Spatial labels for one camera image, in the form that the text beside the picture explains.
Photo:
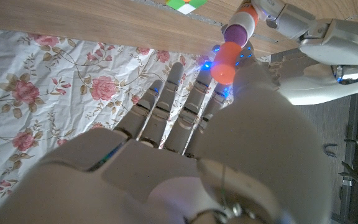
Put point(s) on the glue stick with orange cap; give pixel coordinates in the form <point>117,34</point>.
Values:
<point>241,26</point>

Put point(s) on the multicoloured Rubik's cube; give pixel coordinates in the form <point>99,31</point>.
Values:
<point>185,4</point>

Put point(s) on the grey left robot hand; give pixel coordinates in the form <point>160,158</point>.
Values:
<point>337,46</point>

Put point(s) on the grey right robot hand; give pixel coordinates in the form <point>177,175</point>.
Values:
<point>135,180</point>

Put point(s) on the orange glue stick cap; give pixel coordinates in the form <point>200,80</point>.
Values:
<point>225,63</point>

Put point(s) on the floral backdrop cloth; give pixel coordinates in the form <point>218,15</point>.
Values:
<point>57,93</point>

